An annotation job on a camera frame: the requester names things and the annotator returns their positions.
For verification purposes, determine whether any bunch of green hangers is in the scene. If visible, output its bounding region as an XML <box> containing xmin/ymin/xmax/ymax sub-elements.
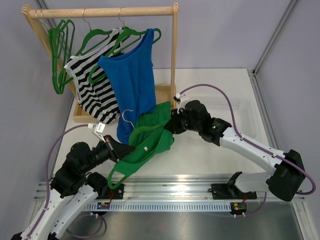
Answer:
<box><xmin>40</xmin><ymin>19</ymin><xmax>76</xmax><ymax>95</ymax></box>

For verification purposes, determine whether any wooden clothes rack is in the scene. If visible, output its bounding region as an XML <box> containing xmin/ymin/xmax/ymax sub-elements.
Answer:
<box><xmin>21</xmin><ymin>2</ymin><xmax>179</xmax><ymax>108</ymax></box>

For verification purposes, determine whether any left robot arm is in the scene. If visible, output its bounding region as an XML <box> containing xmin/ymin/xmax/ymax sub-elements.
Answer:
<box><xmin>12</xmin><ymin>135</ymin><xmax>136</xmax><ymax>240</ymax></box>

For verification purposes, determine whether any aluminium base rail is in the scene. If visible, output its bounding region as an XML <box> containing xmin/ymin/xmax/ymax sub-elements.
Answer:
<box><xmin>33</xmin><ymin>174</ymin><xmax>307</xmax><ymax>203</ymax></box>

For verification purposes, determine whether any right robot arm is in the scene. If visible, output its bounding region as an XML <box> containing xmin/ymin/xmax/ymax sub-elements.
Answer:
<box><xmin>164</xmin><ymin>100</ymin><xmax>305</xmax><ymax>202</ymax></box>

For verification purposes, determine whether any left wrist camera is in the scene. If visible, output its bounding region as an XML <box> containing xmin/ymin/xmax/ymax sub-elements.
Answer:
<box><xmin>87</xmin><ymin>122</ymin><xmax>106</xmax><ymax>142</ymax></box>

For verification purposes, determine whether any white slotted cable duct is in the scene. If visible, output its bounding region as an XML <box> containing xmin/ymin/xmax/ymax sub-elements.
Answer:
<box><xmin>83</xmin><ymin>201</ymin><xmax>231</xmax><ymax>212</ymax></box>

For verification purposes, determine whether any white plastic basket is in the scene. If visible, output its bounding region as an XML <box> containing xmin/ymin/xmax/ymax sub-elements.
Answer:
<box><xmin>197</xmin><ymin>96</ymin><xmax>261</xmax><ymax>140</ymax></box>

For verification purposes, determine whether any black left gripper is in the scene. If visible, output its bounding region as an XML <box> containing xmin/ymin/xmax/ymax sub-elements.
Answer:
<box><xmin>80</xmin><ymin>134</ymin><xmax>136</xmax><ymax>174</ymax></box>

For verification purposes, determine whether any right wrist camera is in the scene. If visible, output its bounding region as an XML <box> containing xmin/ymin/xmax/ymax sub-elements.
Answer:
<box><xmin>173</xmin><ymin>93</ymin><xmax>186</xmax><ymax>111</ymax></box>

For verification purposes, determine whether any blue tank top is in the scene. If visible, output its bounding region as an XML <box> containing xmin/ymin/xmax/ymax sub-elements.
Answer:
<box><xmin>97</xmin><ymin>28</ymin><xmax>157</xmax><ymax>144</ymax></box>

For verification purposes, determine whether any green tank top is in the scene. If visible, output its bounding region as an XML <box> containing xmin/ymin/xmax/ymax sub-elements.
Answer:
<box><xmin>107</xmin><ymin>101</ymin><xmax>175</xmax><ymax>190</ymax></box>

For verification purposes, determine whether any striped black white tank top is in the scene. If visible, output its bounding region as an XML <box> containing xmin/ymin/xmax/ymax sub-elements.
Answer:
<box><xmin>64</xmin><ymin>27</ymin><xmax>123</xmax><ymax>124</ymax></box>

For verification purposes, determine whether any green hanger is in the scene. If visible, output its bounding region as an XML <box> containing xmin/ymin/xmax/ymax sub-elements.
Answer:
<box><xmin>88</xmin><ymin>7</ymin><xmax>148</xmax><ymax>84</ymax></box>
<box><xmin>117</xmin><ymin>108</ymin><xmax>148</xmax><ymax>136</ymax></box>
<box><xmin>58</xmin><ymin>8</ymin><xmax>112</xmax><ymax>86</ymax></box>

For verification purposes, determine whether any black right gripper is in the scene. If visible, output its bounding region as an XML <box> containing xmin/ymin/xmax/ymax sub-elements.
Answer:
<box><xmin>164</xmin><ymin>107</ymin><xmax>202</xmax><ymax>135</ymax></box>

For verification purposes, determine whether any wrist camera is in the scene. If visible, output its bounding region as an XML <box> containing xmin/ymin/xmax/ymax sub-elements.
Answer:
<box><xmin>87</xmin><ymin>122</ymin><xmax>106</xmax><ymax>142</ymax></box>
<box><xmin>173</xmin><ymin>93</ymin><xmax>186</xmax><ymax>111</ymax></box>

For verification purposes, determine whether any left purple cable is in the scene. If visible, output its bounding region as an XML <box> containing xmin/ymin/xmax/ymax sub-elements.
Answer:
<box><xmin>44</xmin><ymin>124</ymin><xmax>109</xmax><ymax>238</ymax></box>

